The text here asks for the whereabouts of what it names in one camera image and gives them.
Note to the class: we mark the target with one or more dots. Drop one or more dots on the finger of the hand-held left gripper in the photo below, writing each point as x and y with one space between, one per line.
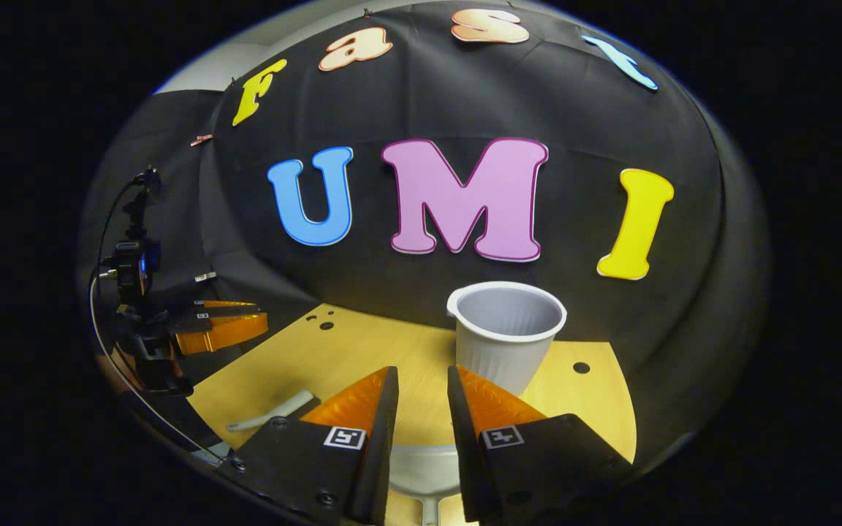
224 330
224 307

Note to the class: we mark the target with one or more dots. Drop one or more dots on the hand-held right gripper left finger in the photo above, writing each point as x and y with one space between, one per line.
381 438

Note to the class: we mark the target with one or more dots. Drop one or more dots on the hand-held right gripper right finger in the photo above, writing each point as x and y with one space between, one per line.
468 453

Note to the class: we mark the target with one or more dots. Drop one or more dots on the white dustpan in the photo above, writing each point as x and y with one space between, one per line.
425 471

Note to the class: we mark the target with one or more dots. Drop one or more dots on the small white broom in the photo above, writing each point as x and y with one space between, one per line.
275 413

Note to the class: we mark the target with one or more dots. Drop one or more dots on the white ribbed garbage bin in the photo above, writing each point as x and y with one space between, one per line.
501 351

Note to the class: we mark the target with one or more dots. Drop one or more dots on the wooden desktop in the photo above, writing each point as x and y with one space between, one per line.
362 351

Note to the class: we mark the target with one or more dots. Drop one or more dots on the small white clip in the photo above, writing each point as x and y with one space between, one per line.
205 276

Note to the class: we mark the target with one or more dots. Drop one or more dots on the small red clip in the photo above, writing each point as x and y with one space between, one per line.
202 139

